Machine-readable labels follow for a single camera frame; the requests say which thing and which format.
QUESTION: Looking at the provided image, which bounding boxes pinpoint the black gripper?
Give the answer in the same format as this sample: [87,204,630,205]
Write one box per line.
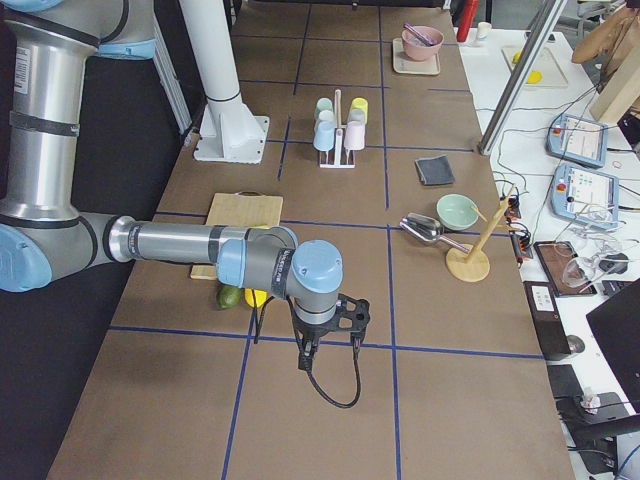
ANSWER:
[292,293,370,372]

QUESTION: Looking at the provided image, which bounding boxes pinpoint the pink cup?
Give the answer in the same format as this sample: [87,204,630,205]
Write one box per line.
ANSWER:
[343,121,366,152]

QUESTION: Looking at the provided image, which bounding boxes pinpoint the mint green cup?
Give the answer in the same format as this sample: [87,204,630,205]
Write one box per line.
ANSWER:
[314,97,334,119]

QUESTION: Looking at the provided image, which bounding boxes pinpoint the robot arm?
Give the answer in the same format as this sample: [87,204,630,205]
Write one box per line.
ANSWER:
[1,57,218,395]

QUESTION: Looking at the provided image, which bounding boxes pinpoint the light blue cup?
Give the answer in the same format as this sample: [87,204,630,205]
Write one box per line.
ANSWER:
[313,120,335,152]

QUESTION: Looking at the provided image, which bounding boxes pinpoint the grey cup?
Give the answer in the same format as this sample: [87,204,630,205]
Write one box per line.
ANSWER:
[347,108,366,125]

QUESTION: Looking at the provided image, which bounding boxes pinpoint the yellow cup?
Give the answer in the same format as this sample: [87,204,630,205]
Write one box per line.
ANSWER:
[350,97,369,122]

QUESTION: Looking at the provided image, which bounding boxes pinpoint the small white paper cup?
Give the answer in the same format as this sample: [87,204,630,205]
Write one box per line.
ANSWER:
[475,21,492,42]

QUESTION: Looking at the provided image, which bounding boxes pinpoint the yellow lemon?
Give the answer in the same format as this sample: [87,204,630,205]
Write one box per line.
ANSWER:
[244,288,269,308]

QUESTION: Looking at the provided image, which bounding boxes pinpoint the green lime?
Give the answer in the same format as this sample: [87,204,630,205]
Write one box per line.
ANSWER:
[216,285,244,310]

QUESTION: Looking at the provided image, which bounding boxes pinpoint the metal scoop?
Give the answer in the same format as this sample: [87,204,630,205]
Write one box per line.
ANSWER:
[399,213,470,254]

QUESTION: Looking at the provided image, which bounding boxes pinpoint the wooden cutting board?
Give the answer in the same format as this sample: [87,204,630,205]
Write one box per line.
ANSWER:
[189,192,284,281]

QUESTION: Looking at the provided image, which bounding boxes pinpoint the mint green bowl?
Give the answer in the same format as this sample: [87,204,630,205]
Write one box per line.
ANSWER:
[436,194,478,231]

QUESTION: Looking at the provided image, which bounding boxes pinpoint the grey folded cloth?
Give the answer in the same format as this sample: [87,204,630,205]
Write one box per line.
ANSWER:
[415,155,455,186]

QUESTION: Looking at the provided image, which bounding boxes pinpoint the black tablet on side table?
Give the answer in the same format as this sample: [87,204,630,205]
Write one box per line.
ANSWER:
[533,241,597,297]

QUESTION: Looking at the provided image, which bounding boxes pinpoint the clear safety glasses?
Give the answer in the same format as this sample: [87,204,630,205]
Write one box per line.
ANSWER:
[562,253,630,293]

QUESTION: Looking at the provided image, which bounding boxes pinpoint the black monitor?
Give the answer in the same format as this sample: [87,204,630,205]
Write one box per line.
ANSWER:
[586,280,640,409]

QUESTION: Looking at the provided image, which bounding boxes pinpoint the beige tray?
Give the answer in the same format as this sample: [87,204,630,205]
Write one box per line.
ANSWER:
[392,38,440,76]

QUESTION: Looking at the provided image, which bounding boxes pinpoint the teach pendant near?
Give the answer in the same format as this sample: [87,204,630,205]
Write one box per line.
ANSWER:
[551,162,619,230]

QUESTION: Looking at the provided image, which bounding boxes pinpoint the teach pendant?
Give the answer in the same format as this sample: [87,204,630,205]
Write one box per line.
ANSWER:
[551,162,619,230]
[546,113,608,169]

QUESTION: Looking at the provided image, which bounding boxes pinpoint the pink bowl with ice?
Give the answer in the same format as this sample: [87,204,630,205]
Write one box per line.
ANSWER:
[401,25,444,61]

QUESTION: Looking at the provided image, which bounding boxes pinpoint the teach pendant far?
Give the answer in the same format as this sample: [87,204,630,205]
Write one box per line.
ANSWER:
[546,113,608,169]

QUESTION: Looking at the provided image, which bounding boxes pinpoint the lemons on side tray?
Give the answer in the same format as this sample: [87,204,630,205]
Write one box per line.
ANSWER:
[511,51,543,85]

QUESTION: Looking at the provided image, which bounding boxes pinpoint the red bottle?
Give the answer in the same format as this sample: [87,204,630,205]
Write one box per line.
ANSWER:
[456,0,480,43]

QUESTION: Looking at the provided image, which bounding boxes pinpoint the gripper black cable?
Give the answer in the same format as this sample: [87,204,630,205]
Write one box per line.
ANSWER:
[252,294,363,408]

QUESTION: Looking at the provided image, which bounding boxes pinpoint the white wire cup rack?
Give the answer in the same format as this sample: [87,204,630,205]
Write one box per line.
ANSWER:
[315,89,355,169]

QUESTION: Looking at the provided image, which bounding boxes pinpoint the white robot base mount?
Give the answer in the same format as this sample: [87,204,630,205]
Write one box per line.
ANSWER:
[180,0,270,164]

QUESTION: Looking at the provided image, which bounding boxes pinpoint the aluminium frame post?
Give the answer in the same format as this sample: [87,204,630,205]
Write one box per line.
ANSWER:
[477,0,567,156]

